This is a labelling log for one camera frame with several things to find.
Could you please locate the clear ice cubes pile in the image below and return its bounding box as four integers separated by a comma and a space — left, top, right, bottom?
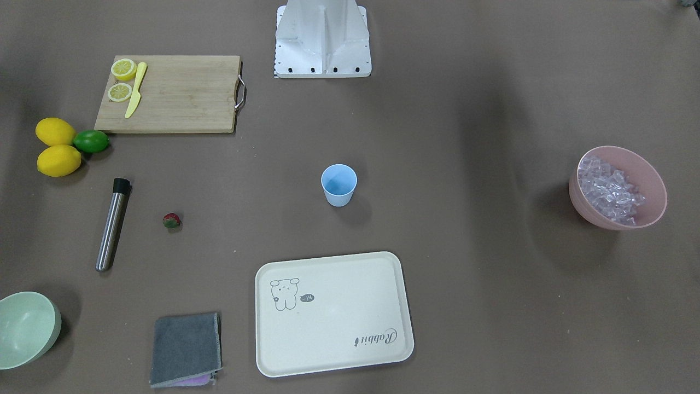
577, 155, 646, 226

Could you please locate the lemon half slice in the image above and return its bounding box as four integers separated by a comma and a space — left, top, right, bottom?
107, 83, 133, 102
110, 58, 137, 82

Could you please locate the pink bowl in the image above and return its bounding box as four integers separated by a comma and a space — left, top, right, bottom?
568, 146, 668, 230

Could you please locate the red strawberry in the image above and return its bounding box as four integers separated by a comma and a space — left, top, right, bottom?
162, 212, 182, 229

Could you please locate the whole yellow lemon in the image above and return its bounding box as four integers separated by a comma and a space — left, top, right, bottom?
37, 144, 82, 177
35, 117, 77, 147

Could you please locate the steel muddler black tip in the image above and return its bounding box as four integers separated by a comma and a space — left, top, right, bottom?
95, 178, 132, 273

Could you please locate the upper lemon half slice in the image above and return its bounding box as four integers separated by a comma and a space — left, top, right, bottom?
110, 58, 137, 82

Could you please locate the yellow plastic knife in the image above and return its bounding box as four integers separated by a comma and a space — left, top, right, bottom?
124, 62, 148, 119

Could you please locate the light blue plastic cup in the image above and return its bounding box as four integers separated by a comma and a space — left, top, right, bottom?
320, 164, 358, 207

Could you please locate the green lime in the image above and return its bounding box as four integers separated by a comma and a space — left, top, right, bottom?
72, 130, 110, 154

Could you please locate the lower lemon half slice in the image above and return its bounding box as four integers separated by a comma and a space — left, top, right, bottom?
107, 83, 133, 102

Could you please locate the mint green bowl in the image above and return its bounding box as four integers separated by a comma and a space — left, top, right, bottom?
1, 291, 62, 370

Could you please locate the grey folded cloth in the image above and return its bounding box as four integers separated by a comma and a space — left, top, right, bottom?
149, 312, 222, 389

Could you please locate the wooden cutting board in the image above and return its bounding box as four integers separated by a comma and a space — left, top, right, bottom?
94, 55, 246, 134

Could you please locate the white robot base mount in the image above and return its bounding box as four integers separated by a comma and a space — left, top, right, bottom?
273, 1, 372, 78

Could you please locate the cream rabbit tray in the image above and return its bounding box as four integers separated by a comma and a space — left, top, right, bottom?
255, 251, 415, 378

